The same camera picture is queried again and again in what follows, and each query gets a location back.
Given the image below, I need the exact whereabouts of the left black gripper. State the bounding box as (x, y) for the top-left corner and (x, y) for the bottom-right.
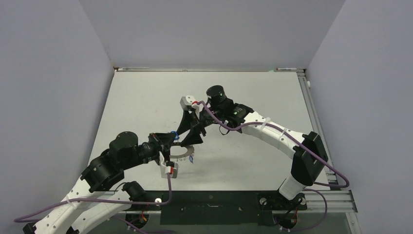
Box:
(121, 132), (176, 170)

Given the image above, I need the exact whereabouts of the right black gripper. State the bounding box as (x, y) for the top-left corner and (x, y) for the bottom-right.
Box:
(176, 106), (223, 146)

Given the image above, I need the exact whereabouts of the blue head key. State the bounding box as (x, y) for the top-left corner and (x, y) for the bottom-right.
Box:
(171, 131), (180, 141)

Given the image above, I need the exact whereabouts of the metal perforated ring disc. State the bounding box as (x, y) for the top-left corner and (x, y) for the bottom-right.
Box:
(170, 145), (195, 161)

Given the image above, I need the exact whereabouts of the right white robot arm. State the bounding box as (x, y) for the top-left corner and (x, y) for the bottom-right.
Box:
(177, 85), (328, 209)

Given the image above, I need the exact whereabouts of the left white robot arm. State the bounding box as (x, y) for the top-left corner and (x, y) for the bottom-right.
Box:
(14, 132), (178, 234)

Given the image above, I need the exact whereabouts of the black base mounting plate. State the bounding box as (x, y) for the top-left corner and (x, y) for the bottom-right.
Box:
(126, 191), (307, 227)

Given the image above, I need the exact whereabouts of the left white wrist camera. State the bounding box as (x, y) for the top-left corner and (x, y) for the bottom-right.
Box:
(159, 152), (179, 179)

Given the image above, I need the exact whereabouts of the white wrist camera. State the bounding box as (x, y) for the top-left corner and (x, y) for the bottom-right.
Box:
(159, 152), (179, 179)
(180, 95), (199, 111)

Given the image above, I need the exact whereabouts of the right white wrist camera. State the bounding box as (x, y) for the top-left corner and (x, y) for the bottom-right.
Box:
(180, 95), (199, 111)

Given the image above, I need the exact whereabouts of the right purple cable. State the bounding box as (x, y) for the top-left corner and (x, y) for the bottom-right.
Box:
(193, 100), (350, 233)

